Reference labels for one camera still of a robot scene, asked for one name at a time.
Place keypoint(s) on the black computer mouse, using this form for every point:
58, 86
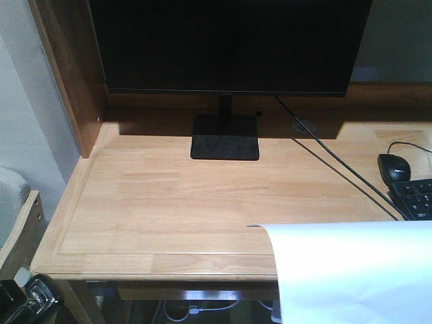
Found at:
393, 169

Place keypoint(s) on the black keyboard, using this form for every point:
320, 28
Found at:
413, 198

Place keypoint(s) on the black stapler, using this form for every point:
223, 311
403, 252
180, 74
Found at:
34, 303

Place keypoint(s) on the black computer monitor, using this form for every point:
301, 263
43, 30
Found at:
294, 48

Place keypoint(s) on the grey cushioned wooden chair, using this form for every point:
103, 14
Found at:
21, 214

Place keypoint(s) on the wooden desk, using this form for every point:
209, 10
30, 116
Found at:
138, 210

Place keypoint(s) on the white paper sheets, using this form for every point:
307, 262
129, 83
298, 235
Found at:
363, 272

